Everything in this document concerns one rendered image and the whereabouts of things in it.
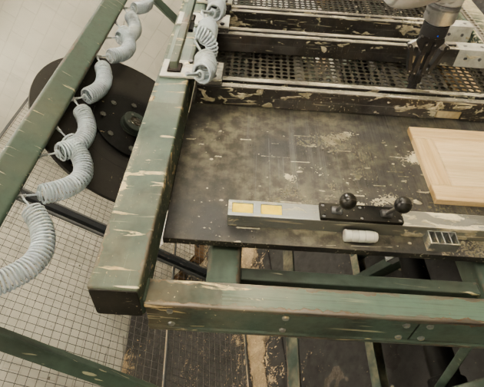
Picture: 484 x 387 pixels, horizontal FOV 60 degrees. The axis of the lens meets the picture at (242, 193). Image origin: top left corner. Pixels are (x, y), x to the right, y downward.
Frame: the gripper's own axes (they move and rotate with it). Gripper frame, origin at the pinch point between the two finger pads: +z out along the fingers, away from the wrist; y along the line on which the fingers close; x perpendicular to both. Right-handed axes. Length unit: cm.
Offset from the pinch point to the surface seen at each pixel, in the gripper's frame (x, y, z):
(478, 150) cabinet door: 24.2, -16.1, 6.7
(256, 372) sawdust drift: 0, 30, 260
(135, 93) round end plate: -40, 104, 38
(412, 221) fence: 56, 13, 4
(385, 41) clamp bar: -31.8, 2.1, 2.3
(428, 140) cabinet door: 21.7, -1.6, 6.5
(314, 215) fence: 56, 36, 4
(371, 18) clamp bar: -52, 4, 2
